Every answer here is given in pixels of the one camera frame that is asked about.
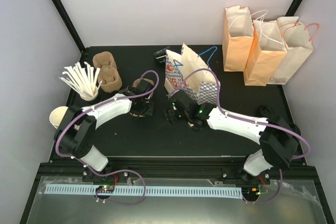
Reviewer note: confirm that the cup of white straws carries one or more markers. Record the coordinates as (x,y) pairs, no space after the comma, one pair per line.
(83,80)

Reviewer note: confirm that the blue checkered paper bag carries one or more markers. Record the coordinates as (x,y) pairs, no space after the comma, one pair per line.
(188,72)

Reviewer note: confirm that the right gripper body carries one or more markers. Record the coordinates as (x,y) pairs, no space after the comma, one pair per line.
(169,115)

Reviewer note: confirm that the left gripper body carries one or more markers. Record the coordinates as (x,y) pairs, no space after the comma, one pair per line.
(145,109)

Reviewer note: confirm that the brown cup carrier stack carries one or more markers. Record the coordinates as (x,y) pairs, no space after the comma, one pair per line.
(108,75)

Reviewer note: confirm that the beige paper bag orange handles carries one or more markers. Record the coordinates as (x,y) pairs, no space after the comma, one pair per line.
(299,46)

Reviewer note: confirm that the light blue cable duct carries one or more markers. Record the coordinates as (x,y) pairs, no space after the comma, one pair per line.
(149,191)

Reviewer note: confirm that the orange paper bag middle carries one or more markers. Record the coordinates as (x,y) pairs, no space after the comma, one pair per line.
(266,53)

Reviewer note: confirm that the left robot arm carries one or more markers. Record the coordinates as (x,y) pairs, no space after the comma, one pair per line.
(74,136)

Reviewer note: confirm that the black lid stack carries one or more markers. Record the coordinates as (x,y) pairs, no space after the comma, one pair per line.
(265,111)

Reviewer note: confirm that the orange paper bag white handles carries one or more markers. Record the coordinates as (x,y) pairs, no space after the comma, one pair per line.
(238,34)

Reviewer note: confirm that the white paper cup stack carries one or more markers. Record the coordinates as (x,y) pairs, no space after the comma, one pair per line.
(57,115)

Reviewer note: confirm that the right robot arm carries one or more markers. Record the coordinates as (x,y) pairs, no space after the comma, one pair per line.
(277,144)

